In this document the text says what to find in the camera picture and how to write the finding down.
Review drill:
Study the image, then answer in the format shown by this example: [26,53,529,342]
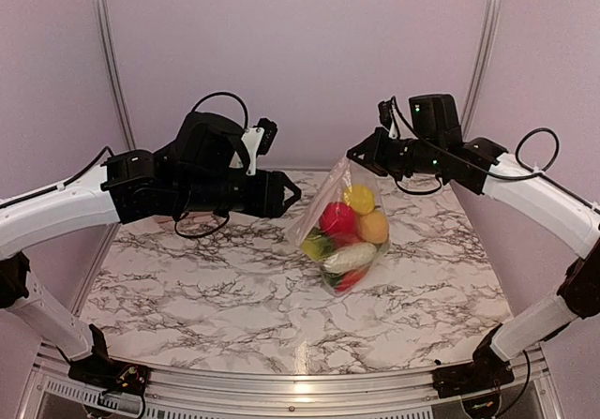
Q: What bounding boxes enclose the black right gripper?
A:
[346,126,444,181]

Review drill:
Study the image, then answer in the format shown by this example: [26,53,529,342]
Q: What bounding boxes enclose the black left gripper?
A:
[174,168,303,217]

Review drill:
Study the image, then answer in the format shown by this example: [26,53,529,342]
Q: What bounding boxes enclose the clear zip top bag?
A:
[287,157,390,295]

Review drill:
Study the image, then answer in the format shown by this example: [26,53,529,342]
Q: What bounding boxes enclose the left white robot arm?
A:
[1,112,302,386]

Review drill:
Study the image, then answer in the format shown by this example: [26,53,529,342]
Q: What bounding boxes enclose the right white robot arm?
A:
[347,94,599,389]

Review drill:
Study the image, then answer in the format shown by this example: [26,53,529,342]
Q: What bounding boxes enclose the yellow fake lemon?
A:
[343,184,376,216]

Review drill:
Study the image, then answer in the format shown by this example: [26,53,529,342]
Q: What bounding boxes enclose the yellow fake pear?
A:
[300,236,334,262]

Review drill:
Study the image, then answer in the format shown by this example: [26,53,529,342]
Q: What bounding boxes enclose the orange fake fruit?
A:
[356,210,389,245]

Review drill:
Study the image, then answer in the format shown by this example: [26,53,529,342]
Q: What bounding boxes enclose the white fake cabbage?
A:
[322,242,378,274]

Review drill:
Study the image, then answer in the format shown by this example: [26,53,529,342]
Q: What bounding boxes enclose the green fake vegetable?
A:
[321,270,345,289]

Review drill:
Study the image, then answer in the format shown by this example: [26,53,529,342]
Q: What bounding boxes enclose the orange red fake mango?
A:
[335,269,368,293]

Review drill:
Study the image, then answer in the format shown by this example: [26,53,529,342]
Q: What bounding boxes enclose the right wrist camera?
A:
[378,97,400,140]

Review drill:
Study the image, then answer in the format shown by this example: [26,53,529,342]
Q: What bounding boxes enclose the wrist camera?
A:
[378,97,400,140]
[242,117,278,176]

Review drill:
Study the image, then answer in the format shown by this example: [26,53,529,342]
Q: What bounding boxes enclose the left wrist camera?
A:
[242,117,278,176]

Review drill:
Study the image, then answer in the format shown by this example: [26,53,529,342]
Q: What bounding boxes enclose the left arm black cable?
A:
[172,91,249,238]

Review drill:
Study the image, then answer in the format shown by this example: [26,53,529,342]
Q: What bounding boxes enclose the aluminium front frame rail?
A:
[16,343,564,418]

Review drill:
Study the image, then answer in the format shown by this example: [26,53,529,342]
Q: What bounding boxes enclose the right aluminium corner post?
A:
[461,0,502,135]

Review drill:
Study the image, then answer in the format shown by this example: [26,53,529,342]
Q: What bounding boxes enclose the aluminium corner post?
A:
[461,0,502,135]
[93,0,136,150]

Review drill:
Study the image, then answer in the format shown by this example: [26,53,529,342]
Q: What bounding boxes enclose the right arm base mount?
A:
[432,325,515,398]

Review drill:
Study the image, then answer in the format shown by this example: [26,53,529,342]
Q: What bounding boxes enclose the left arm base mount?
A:
[67,324,150,396]

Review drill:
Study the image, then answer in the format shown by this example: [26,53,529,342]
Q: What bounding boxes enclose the left aluminium corner post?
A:
[93,0,136,150]

